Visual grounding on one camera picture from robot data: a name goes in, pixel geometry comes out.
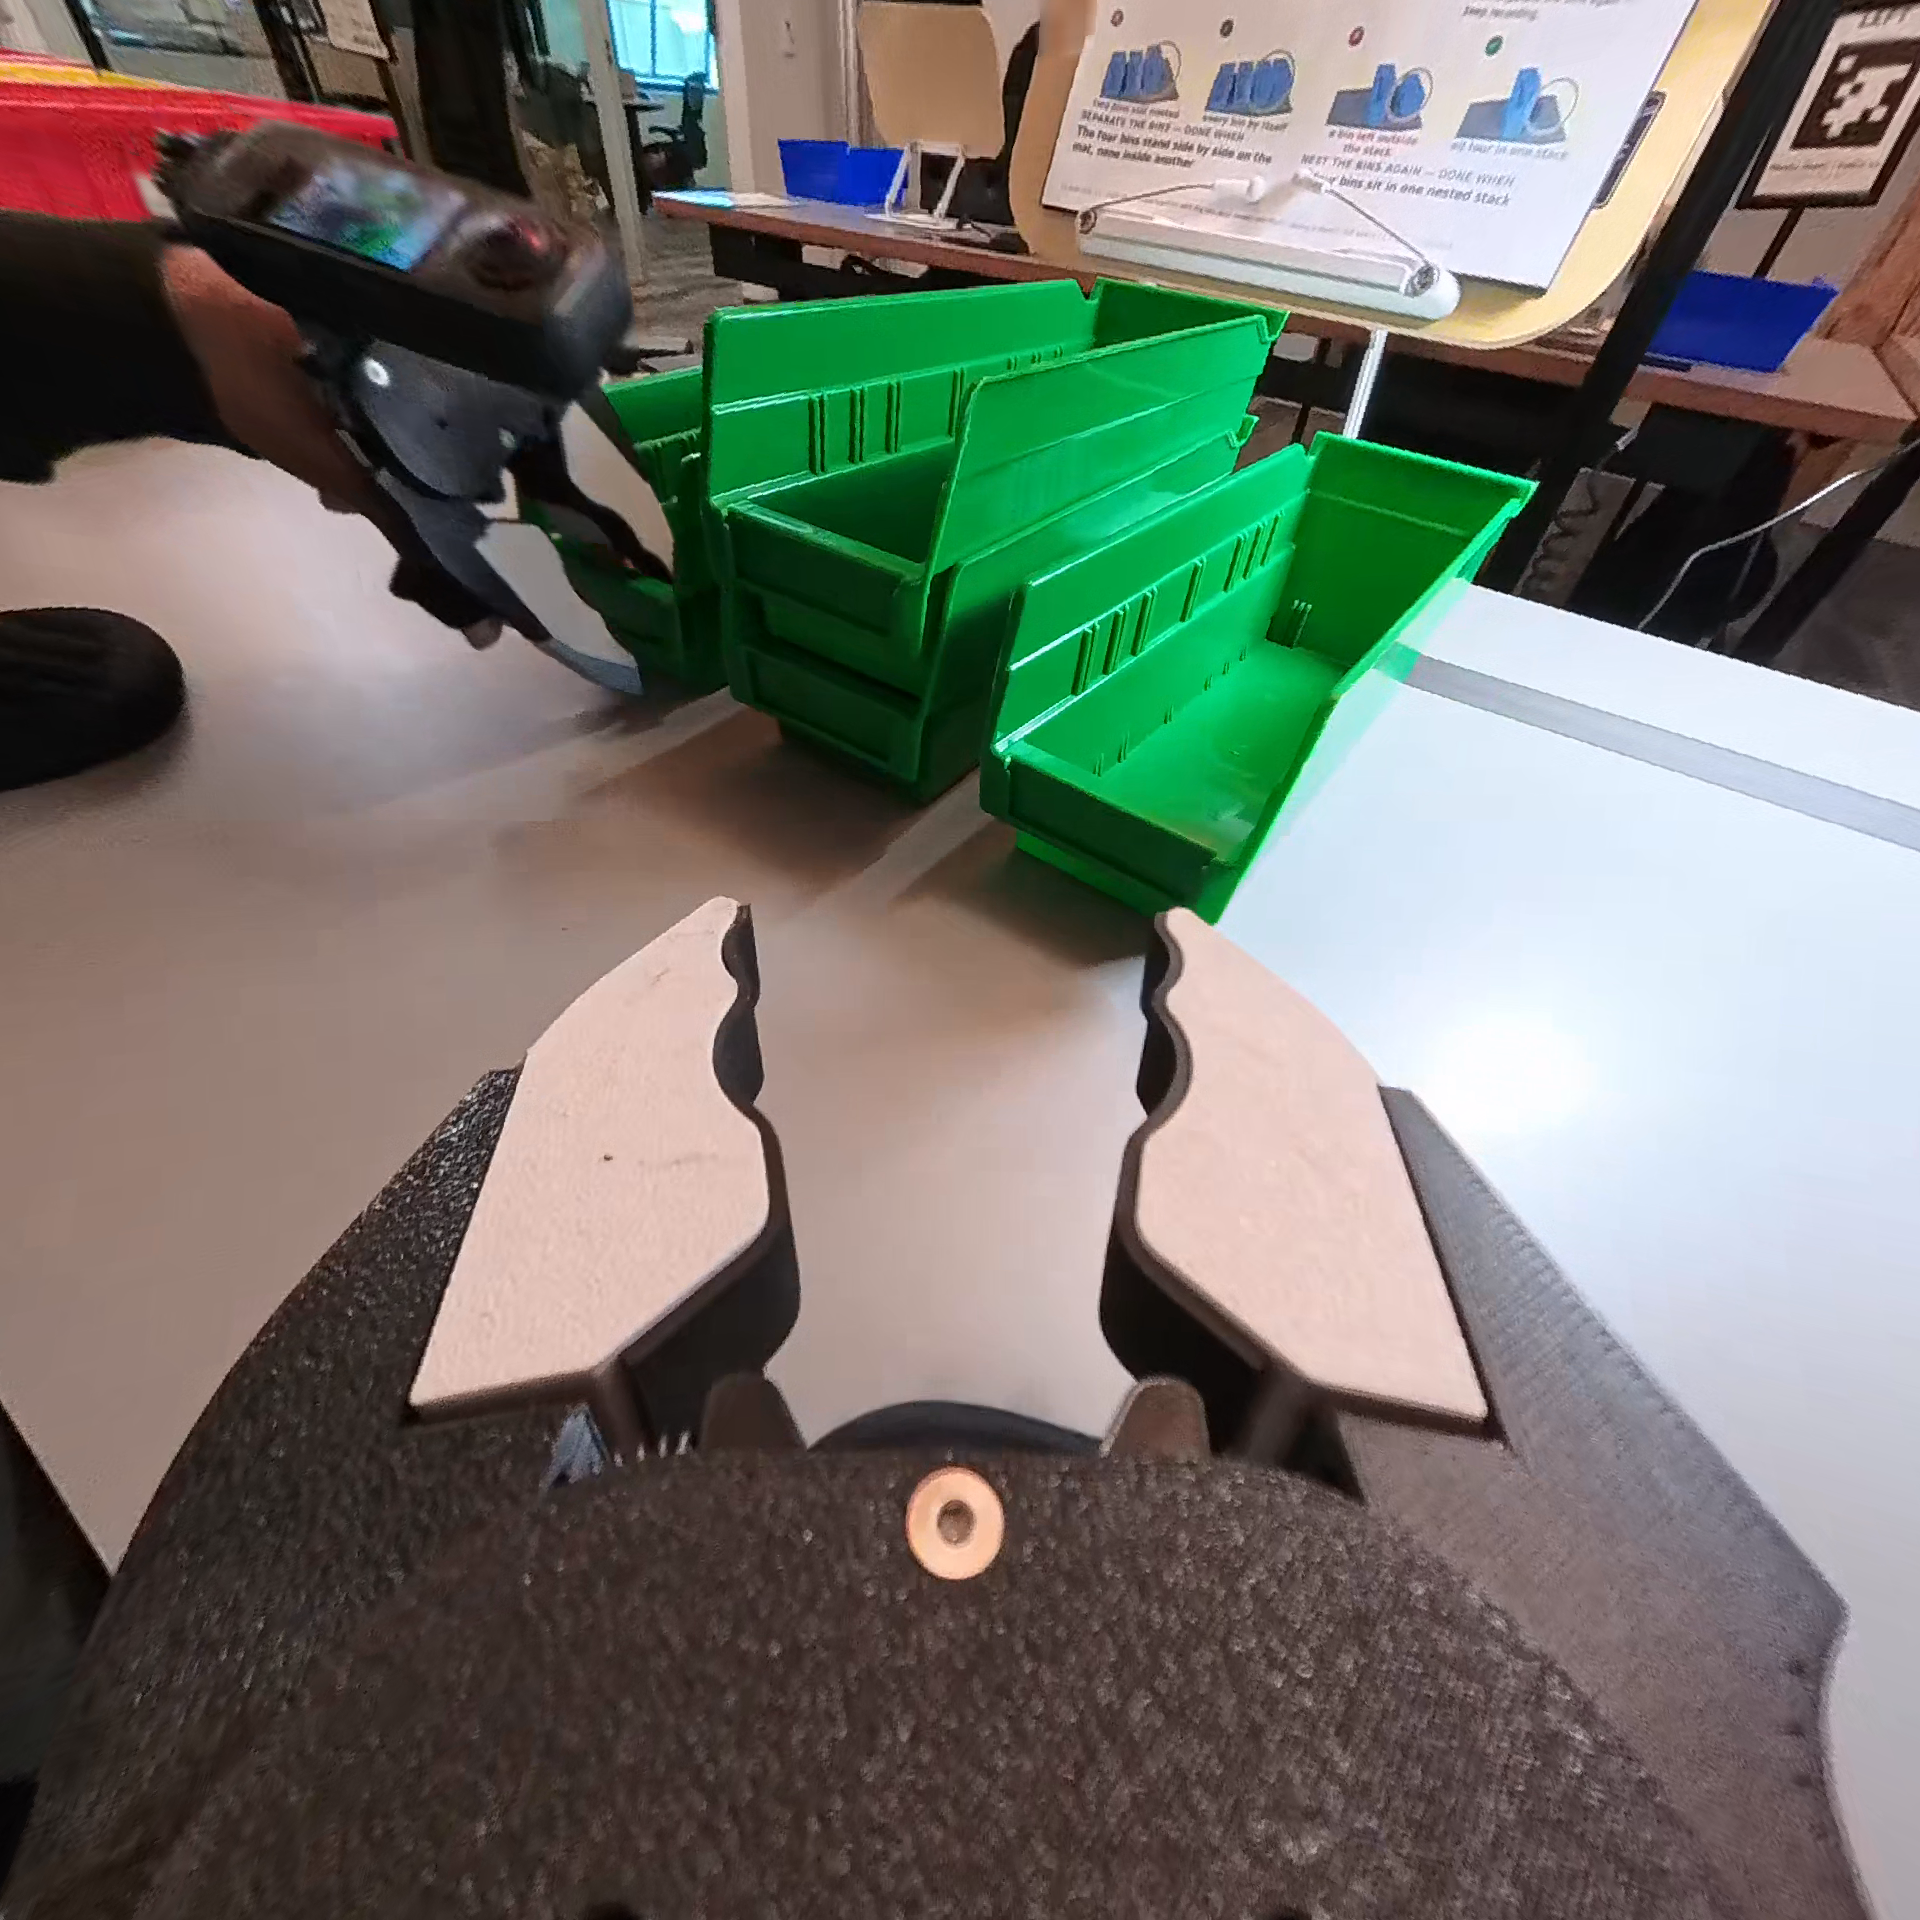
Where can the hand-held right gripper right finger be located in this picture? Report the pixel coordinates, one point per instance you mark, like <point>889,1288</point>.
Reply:
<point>1290,1201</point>

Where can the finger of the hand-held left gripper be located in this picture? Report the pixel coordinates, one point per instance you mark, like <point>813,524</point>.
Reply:
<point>555,639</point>
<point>621,480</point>

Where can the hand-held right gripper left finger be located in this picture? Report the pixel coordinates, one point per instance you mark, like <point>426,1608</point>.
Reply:
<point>599,1201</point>

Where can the green plastic bin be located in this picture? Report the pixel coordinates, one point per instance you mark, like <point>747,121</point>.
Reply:
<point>692,494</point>
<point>1200,763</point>
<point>900,360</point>
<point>839,721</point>

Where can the person's left hand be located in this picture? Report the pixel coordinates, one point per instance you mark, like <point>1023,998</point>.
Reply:
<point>247,375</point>

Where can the black office chair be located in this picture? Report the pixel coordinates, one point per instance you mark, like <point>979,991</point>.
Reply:
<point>682,120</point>

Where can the blue plastic bin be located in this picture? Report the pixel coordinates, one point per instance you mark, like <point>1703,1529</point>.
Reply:
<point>825,168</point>
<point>1740,322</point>

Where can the red plastic bin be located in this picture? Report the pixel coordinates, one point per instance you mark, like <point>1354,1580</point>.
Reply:
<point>90,148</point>

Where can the clear acrylic sign holder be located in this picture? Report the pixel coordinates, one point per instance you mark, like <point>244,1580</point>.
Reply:
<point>938,172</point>

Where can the black chair armrest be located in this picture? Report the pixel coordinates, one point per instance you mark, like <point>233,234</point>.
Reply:
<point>76,697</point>

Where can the clear page holder bar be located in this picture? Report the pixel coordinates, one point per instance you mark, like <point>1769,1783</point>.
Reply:
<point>1276,276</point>

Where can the white board stand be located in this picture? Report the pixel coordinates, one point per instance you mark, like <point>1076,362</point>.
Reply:
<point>1364,382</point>

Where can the white instruction sheet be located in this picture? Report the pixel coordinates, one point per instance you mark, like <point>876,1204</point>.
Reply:
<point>1348,59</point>

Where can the brown wooden table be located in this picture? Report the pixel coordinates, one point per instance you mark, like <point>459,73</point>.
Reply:
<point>1724,399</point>

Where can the black and white marker poster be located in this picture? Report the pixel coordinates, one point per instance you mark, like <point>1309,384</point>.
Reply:
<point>1851,90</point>

